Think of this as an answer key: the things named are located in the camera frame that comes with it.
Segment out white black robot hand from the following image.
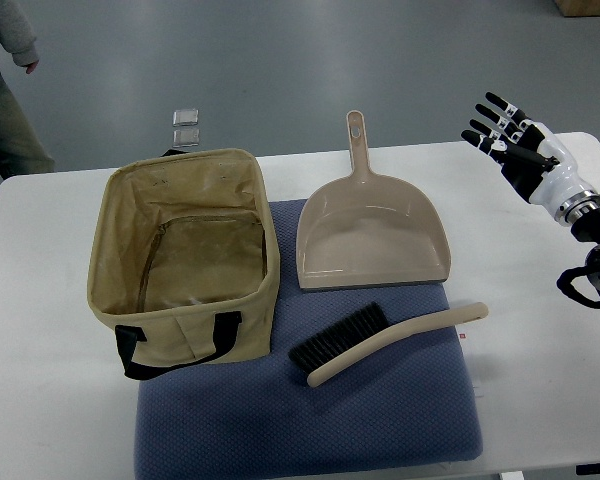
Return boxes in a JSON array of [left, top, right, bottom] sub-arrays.
[[461, 92, 600, 225]]

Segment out upper clear floor plate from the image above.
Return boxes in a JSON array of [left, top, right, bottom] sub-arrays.
[[172, 108, 199, 126]]

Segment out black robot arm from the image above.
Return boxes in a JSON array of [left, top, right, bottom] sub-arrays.
[[556, 194, 600, 310]]

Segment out black bracket under table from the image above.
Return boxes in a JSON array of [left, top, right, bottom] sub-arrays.
[[575, 463, 600, 476]]

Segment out clear floor plate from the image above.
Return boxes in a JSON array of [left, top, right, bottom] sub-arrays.
[[172, 127, 200, 148], [172, 108, 199, 126]]

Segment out blue seat cushion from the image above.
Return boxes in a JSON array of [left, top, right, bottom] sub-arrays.
[[134, 200, 482, 479]]

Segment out beige plastic dustpan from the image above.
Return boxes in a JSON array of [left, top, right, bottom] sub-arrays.
[[296, 110, 451, 290]]

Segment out yellow fabric bag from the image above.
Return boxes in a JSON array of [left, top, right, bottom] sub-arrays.
[[87, 149, 281, 380]]

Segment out person in grey clothes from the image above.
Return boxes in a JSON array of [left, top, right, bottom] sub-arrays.
[[0, 1, 55, 180]]

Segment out beige hand broom black bristles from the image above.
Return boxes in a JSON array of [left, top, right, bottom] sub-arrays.
[[288, 302, 489, 388]]

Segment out lower clear floor plate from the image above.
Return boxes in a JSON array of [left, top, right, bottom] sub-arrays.
[[172, 127, 200, 148]]

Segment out cardboard box corner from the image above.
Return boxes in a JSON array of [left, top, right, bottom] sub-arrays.
[[554, 0, 600, 18]]

